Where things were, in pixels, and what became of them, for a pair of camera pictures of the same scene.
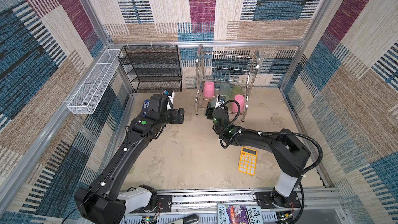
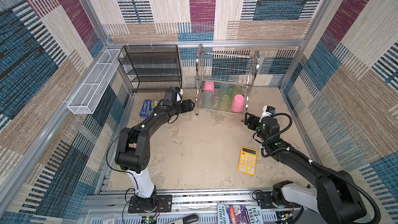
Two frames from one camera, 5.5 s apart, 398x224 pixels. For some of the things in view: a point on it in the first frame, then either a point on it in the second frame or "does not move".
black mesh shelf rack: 155,67 does not move
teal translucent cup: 225,89 does not move
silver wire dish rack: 229,75 does not move
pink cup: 240,98 does not move
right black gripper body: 209,111 to 254,124
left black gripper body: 175,118 to 182,108
